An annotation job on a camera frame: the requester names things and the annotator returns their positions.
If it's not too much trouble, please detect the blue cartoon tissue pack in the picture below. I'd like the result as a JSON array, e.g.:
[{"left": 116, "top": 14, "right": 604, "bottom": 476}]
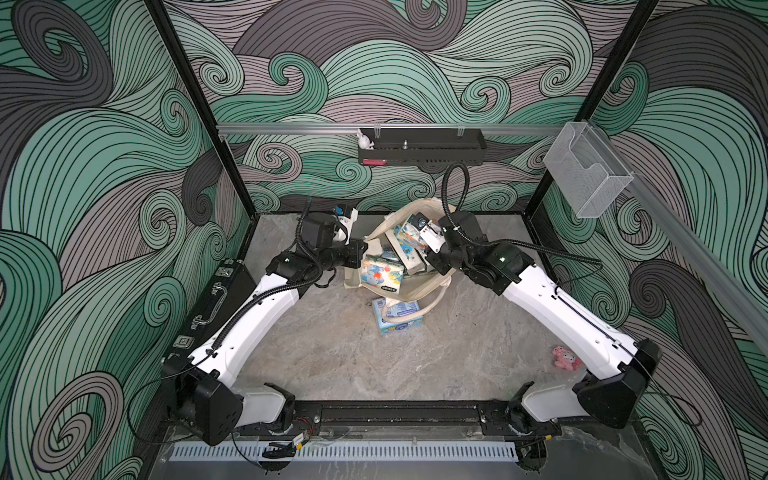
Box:
[{"left": 360, "top": 256, "right": 406, "bottom": 293}]

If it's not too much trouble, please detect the floral canvas tote bag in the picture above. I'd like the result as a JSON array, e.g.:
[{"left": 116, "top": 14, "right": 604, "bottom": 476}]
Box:
[{"left": 344, "top": 198, "right": 454, "bottom": 330}]

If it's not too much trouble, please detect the green white tissue pack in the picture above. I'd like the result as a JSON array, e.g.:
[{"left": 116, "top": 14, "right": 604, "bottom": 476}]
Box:
[{"left": 385, "top": 229, "right": 428, "bottom": 275}]

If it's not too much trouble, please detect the light blue tissue pack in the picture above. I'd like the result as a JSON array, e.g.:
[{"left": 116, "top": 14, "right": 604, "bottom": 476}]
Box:
[{"left": 372, "top": 298, "right": 423, "bottom": 335}]

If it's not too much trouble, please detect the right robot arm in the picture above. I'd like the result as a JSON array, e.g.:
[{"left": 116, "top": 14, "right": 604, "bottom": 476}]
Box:
[{"left": 411, "top": 212, "right": 662, "bottom": 433}]

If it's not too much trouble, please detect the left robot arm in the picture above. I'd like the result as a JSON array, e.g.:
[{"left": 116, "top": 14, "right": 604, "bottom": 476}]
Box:
[{"left": 160, "top": 239, "right": 368, "bottom": 446}]

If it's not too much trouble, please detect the white bunny figurine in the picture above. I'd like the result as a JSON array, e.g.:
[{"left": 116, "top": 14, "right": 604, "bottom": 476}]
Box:
[{"left": 356, "top": 129, "right": 375, "bottom": 150}]

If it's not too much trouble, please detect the black hard carry case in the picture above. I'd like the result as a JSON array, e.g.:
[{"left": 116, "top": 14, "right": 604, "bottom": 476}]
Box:
[{"left": 161, "top": 258, "right": 256, "bottom": 365}]

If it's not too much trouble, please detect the pink plush toy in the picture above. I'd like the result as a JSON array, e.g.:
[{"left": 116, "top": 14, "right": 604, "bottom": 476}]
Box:
[{"left": 552, "top": 346, "right": 582, "bottom": 371}]

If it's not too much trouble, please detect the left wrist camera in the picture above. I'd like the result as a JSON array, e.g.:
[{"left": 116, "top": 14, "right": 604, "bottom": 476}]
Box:
[{"left": 332, "top": 205, "right": 358, "bottom": 244}]

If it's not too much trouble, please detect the clear plastic wall bin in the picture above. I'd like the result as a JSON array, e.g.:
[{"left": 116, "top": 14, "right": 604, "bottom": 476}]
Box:
[{"left": 544, "top": 121, "right": 634, "bottom": 219}]

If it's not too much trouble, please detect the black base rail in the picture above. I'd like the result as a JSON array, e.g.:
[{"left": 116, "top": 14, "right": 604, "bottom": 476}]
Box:
[{"left": 161, "top": 400, "right": 637, "bottom": 439}]

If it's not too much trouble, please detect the white cable duct strip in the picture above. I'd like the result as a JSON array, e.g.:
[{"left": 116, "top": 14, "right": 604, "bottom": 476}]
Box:
[{"left": 169, "top": 440, "right": 518, "bottom": 464}]

